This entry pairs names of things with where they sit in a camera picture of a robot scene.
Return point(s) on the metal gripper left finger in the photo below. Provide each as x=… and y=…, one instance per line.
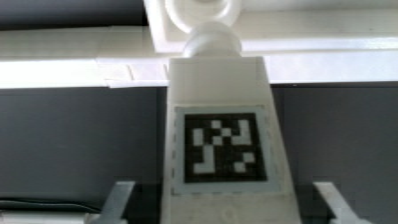
x=131, y=205

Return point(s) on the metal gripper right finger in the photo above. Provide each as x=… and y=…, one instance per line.
x=323, y=205

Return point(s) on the white table leg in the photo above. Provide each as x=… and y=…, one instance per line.
x=227, y=184

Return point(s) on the white square table top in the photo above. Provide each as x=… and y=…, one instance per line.
x=279, y=25

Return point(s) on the white U-shaped obstacle wall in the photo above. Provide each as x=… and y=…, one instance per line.
x=114, y=57

